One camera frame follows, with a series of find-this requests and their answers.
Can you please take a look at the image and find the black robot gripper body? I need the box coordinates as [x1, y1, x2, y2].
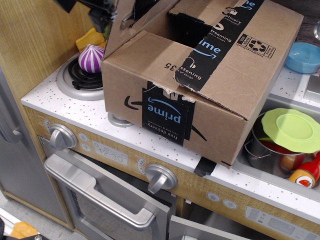
[54, 0, 116, 14]

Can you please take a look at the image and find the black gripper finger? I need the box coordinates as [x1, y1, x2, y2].
[88, 8, 118, 33]

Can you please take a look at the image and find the brown cardboard prime box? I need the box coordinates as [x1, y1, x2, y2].
[101, 0, 304, 166]

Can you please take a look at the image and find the green toy vegetable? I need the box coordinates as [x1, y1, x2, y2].
[102, 25, 111, 40]

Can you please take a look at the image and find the yellow toy bell pepper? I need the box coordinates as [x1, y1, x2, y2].
[75, 27, 106, 53]

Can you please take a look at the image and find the purple white striped toy onion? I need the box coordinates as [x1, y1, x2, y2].
[78, 44, 104, 74]

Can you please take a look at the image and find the front left stove burner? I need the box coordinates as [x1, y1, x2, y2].
[56, 55, 104, 101]

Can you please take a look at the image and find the small silver burner under box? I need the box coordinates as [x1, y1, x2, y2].
[107, 112, 134, 128]

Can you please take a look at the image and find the left silver oven knob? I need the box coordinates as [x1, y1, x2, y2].
[49, 123, 78, 151]

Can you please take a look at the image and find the silver oven knob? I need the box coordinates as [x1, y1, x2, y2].
[145, 163, 178, 194]
[49, 123, 78, 151]

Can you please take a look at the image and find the right silver oven knob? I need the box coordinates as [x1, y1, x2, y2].
[145, 163, 178, 194]

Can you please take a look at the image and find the grey toy fridge door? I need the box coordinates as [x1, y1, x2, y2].
[0, 73, 67, 222]

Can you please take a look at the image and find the black tape strip on counter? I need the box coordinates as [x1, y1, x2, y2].
[193, 157, 217, 177]

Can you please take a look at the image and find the grey oven door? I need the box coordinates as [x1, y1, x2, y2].
[44, 151, 176, 240]

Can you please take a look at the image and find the blue plastic bowl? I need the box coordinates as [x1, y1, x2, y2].
[285, 42, 320, 74]

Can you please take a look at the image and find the stainless steel pot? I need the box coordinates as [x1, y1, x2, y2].
[244, 113, 307, 178]

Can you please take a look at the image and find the green silicone lid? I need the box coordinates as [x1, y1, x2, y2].
[261, 108, 320, 154]

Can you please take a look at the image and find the grey dishwasher door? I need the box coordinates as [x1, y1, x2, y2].
[168, 215, 247, 240]

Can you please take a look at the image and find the orange object on floor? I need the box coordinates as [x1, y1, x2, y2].
[9, 221, 38, 239]

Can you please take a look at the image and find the red yellow toy ketchup bottle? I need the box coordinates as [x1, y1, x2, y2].
[288, 151, 320, 189]

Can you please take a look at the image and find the silver oven door handle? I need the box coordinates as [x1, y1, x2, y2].
[44, 154, 156, 231]

